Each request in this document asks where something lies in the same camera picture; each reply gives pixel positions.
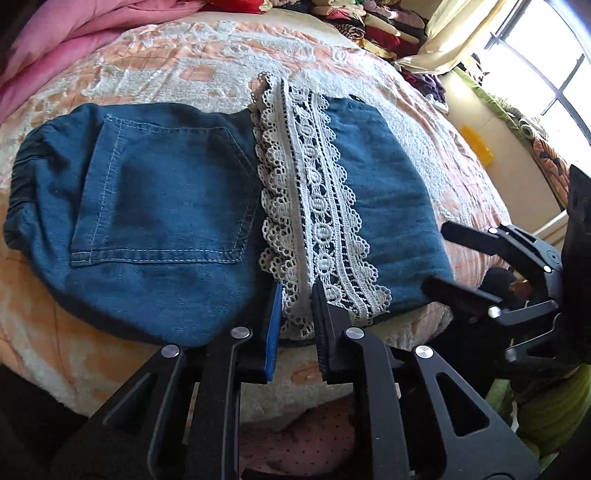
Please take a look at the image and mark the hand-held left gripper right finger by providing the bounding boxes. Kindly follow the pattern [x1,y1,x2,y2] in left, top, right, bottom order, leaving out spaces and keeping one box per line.
[311,281,541,480]

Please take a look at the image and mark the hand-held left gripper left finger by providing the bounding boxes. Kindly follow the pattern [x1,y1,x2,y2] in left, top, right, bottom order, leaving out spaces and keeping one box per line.
[51,281,283,480]

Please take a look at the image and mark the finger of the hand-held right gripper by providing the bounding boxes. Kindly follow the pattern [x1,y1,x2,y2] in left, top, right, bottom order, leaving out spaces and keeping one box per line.
[422,274,561,361]
[442,220,561,273]

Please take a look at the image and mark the blue denim pants lace trim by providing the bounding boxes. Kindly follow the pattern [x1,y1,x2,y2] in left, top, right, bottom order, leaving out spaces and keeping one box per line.
[2,71,455,347]

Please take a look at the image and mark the pink dotted pyjama pants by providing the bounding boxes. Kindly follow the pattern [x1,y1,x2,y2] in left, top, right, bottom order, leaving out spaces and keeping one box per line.
[240,397,361,480]

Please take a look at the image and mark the yellow paper bag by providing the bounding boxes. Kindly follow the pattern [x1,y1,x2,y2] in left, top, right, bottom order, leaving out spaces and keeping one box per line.
[462,126,495,167]

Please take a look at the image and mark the orange patterned cloth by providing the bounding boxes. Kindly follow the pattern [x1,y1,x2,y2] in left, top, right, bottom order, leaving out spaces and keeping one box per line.
[531,138,573,185]

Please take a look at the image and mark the green cloth on windowsill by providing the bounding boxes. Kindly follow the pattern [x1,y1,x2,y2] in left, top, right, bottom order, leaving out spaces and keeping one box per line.
[455,67,550,139]

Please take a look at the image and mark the light green fleece garment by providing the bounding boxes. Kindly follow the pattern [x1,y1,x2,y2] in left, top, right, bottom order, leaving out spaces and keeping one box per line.
[489,364,591,462]

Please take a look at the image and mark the purple crumpled clothes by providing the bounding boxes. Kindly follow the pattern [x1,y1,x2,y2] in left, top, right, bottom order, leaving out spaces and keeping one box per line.
[399,69,448,112]

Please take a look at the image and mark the window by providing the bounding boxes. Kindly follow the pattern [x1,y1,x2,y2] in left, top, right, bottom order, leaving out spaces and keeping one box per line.
[480,0,591,158]

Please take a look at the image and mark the cream curtain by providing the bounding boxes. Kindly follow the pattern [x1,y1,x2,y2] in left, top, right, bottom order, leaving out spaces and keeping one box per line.
[402,0,513,75]

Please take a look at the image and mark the pile of folded clothes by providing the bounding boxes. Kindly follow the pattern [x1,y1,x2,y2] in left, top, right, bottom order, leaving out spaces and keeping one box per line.
[272,0,437,61]

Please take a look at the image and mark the peach floral bedspread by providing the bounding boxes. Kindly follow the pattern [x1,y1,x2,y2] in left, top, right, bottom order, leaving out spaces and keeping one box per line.
[0,9,513,416]

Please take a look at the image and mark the pink quilt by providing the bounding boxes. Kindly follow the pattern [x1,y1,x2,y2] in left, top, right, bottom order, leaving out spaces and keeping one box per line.
[0,0,204,125]

